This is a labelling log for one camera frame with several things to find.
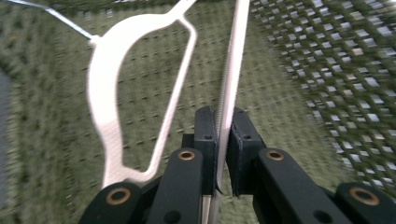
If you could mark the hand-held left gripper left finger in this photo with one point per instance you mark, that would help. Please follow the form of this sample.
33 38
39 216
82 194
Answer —
206 146

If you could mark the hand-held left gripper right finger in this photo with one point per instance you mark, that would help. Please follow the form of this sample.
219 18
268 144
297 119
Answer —
244 149

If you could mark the green woven basket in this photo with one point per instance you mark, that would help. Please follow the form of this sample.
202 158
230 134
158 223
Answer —
311 93

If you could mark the beige clothes hanger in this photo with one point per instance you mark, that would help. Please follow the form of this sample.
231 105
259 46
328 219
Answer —
102 93

